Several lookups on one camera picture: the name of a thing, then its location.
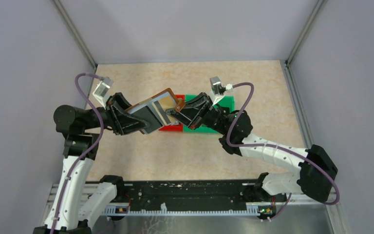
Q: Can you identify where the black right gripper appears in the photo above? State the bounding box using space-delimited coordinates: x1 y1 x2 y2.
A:
165 92 229 136

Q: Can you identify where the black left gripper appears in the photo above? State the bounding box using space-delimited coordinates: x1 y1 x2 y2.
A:
83 92 152 135

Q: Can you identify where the brown leather card holder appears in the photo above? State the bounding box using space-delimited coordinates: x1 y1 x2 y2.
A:
128 88 185 134

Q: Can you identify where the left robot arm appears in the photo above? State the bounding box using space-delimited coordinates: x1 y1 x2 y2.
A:
33 93 153 234

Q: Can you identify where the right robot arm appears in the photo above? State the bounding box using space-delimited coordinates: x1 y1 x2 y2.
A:
166 93 340 205

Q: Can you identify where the green bin with gold cards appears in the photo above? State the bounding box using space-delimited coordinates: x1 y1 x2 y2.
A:
183 95 217 134

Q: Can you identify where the green bin with black cards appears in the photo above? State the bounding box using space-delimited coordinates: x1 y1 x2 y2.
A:
214 96 235 114

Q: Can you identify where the red plastic bin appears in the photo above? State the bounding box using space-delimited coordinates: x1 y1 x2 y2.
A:
159 94 186 132

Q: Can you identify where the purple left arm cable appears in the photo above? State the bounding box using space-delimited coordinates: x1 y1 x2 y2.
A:
49 73 105 234

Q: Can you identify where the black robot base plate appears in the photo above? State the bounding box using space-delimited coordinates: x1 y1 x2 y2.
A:
112 179 287 212

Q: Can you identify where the aluminium frame rail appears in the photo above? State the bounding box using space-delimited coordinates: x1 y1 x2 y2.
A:
46 182 341 217

